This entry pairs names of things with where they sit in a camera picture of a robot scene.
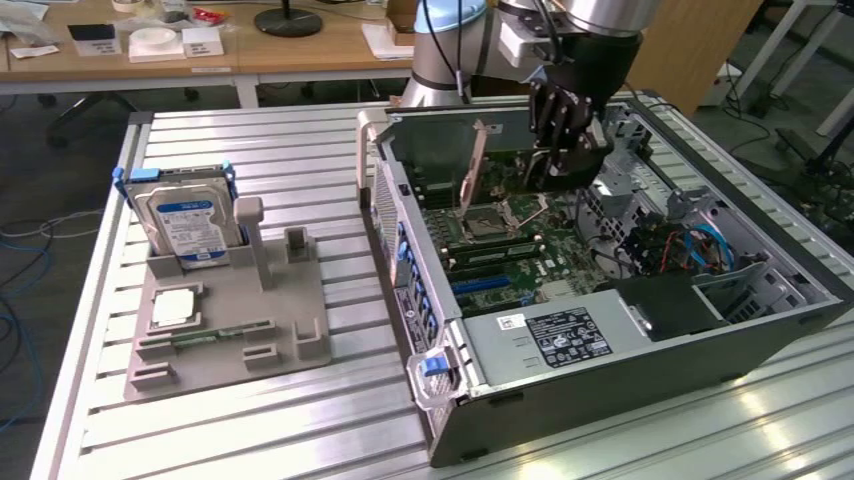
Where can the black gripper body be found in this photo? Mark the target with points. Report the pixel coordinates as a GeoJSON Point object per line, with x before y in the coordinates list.
{"type": "Point", "coordinates": [601, 70]}

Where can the graphics card with black fan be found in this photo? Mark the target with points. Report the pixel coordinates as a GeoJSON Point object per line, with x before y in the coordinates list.
{"type": "Point", "coordinates": [574, 167]}

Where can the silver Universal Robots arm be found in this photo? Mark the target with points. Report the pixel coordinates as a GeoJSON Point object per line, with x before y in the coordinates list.
{"type": "Point", "coordinates": [447, 60]}

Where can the wooden cabinet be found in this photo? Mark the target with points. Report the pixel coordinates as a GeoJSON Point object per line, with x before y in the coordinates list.
{"type": "Point", "coordinates": [701, 50]}

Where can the metal socket cover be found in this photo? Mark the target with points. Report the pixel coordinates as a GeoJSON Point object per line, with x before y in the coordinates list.
{"type": "Point", "coordinates": [530, 207]}

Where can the perforated metal disk bay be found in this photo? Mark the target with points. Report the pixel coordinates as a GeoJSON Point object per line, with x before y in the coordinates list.
{"type": "Point", "coordinates": [621, 210]}

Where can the CPU socket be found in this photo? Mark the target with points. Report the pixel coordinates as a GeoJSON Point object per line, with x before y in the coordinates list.
{"type": "Point", "coordinates": [490, 223]}

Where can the dark installed RAM stick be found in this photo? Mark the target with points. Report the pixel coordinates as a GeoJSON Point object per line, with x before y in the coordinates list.
{"type": "Point", "coordinates": [494, 251]}

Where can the green motherboard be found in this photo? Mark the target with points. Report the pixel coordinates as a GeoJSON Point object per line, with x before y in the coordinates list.
{"type": "Point", "coordinates": [554, 260]}

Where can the white paper stack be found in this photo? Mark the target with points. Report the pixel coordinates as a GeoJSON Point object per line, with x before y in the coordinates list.
{"type": "Point", "coordinates": [387, 42]}

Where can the brown cardboard box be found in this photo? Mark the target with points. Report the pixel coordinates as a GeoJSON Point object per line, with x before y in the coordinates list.
{"type": "Point", "coordinates": [400, 15]}

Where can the blue expansion slot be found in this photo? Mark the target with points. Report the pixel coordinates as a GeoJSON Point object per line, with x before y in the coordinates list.
{"type": "Point", "coordinates": [480, 285]}

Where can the wooden desk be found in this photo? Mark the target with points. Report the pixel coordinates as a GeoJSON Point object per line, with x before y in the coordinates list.
{"type": "Point", "coordinates": [300, 55]}

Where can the black round lamp base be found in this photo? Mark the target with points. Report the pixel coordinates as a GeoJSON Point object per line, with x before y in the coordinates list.
{"type": "Point", "coordinates": [287, 22]}

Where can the grey power supply unit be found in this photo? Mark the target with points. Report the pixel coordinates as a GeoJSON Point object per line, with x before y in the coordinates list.
{"type": "Point", "coordinates": [507, 350]}

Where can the blue case latch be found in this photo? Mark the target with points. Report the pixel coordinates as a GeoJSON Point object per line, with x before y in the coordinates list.
{"type": "Point", "coordinates": [430, 366]}

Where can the small white labelled box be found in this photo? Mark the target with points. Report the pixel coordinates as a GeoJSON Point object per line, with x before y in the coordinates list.
{"type": "Point", "coordinates": [203, 42]}

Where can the red package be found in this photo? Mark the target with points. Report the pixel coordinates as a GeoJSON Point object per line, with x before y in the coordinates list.
{"type": "Point", "coordinates": [208, 16]}

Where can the open dark PC case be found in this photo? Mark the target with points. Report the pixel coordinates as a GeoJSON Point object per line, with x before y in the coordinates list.
{"type": "Point", "coordinates": [601, 400]}

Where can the hard disk in blue caddy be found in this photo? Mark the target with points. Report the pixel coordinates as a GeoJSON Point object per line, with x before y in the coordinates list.
{"type": "Point", "coordinates": [187, 225]}

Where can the flat white box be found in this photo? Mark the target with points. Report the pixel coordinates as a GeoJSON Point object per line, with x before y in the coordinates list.
{"type": "Point", "coordinates": [156, 54]}

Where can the silver CPU chip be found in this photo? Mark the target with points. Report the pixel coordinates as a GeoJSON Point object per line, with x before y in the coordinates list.
{"type": "Point", "coordinates": [175, 306]}

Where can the green RAM stick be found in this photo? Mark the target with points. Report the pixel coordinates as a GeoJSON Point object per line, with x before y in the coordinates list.
{"type": "Point", "coordinates": [200, 337]}

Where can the grey printed parts rack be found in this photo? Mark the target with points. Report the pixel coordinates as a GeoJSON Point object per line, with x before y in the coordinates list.
{"type": "Point", "coordinates": [227, 360]}

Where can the white box with black lid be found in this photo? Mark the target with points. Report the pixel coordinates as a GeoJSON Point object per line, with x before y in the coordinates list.
{"type": "Point", "coordinates": [93, 47]}

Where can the white paper card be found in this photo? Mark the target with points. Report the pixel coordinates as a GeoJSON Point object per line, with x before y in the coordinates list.
{"type": "Point", "coordinates": [33, 51]}

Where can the clear plastic bag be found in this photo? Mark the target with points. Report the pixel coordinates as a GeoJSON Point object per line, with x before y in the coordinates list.
{"type": "Point", "coordinates": [27, 22]}

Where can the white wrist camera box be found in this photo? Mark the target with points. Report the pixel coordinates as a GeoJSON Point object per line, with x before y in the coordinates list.
{"type": "Point", "coordinates": [527, 47]}

